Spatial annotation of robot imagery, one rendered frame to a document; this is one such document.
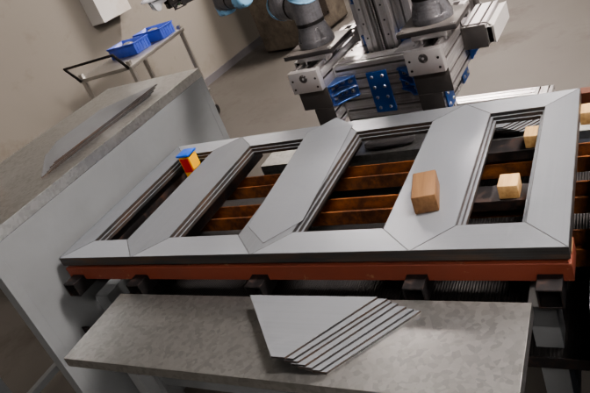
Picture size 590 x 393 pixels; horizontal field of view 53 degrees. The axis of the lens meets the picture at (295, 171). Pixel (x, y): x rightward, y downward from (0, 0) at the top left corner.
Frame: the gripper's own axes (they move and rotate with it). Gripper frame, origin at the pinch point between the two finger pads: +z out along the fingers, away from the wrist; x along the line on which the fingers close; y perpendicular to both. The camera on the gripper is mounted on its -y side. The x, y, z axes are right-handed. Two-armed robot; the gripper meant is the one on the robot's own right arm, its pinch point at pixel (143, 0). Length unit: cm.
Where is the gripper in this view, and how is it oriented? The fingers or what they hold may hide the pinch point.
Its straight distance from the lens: 230.9
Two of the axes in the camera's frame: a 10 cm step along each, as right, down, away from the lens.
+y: 2.6, 8.1, 5.3
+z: -7.5, 5.1, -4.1
